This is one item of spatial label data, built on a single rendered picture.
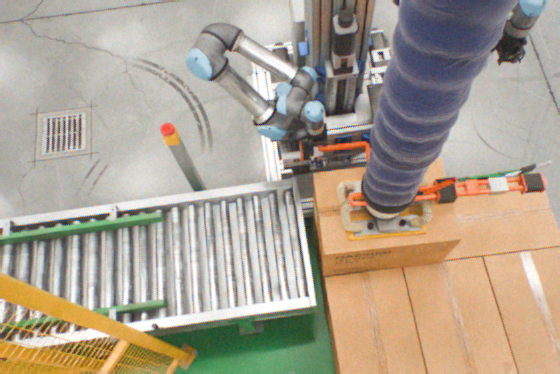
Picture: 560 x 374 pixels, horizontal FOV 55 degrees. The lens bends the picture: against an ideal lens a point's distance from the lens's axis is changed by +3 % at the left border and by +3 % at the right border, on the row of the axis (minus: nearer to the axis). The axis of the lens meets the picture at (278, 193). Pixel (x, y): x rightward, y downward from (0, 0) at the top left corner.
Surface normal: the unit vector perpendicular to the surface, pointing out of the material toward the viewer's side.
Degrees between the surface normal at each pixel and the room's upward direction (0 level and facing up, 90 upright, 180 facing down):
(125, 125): 0
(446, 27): 78
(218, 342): 0
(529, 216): 0
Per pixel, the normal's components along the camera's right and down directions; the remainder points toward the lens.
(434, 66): -0.37, 0.73
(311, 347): -0.07, -0.38
